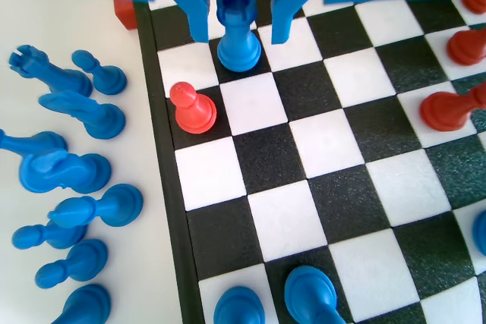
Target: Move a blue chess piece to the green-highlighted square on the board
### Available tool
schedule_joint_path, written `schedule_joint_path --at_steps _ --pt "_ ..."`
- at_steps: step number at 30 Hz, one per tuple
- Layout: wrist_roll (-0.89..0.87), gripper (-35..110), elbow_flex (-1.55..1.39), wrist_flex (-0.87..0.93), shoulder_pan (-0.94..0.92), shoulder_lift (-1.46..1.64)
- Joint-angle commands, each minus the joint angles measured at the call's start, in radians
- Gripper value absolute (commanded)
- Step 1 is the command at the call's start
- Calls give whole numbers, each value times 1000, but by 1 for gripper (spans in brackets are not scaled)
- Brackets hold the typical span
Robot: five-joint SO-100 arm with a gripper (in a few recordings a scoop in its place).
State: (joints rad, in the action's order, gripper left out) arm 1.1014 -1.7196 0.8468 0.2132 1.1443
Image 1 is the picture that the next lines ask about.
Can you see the blue plastic chess bishop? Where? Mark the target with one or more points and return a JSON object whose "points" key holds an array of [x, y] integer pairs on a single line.
{"points": [[114, 204]]}

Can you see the black and white chessboard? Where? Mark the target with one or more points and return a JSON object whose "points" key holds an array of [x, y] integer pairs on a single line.
{"points": [[322, 157]]}

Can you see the blue pawn chess piece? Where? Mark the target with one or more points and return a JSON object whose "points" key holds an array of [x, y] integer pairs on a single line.
{"points": [[83, 259], [238, 307], [311, 295], [108, 79], [57, 236]]}

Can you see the blue king chess piece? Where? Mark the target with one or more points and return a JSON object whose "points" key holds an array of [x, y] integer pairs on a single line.
{"points": [[480, 233]]}

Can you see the red block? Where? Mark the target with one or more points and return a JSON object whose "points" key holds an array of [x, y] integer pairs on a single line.
{"points": [[127, 13]]}

